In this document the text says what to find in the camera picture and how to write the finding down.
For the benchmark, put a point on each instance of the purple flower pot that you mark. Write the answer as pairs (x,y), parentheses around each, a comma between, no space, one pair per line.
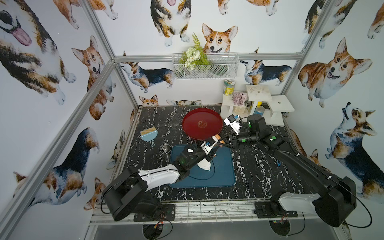
(240,101)

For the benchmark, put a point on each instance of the blue bottle yellow cap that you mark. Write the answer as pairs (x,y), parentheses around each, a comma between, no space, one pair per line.
(259,110)

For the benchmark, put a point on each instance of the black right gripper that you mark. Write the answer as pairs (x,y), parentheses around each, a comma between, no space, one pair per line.
(235,137)

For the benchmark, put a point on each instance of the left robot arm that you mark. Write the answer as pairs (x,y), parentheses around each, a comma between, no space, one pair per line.
(127,194)

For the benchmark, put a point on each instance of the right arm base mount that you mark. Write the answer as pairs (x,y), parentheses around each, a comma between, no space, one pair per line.
(268,209)

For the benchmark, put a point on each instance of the artificial green white plant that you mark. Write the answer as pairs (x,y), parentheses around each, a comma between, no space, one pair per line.
(194,56)

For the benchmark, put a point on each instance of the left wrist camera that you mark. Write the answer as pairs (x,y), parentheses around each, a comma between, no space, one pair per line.
(208,145)

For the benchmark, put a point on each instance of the white dough piece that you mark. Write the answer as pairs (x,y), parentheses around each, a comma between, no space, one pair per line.
(205,165)

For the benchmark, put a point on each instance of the yellow green can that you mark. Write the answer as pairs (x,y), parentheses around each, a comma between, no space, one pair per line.
(229,87)

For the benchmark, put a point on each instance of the round red tray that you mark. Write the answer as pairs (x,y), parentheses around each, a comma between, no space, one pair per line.
(202,123)

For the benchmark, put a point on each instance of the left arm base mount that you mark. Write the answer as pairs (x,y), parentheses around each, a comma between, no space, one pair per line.
(152,212)

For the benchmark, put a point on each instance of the wooden dough roller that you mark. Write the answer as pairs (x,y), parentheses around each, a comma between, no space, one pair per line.
(220,142)

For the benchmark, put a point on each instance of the blue rectangular tray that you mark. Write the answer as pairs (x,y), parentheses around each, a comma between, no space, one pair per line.
(221,173)

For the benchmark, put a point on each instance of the white wire wall basket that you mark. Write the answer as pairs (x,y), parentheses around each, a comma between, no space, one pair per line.
(222,66)

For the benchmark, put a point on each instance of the white tiered shelf stand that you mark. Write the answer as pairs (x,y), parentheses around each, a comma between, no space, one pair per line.
(273,114)

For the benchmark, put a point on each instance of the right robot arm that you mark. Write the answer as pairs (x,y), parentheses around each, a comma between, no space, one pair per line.
(335,198)

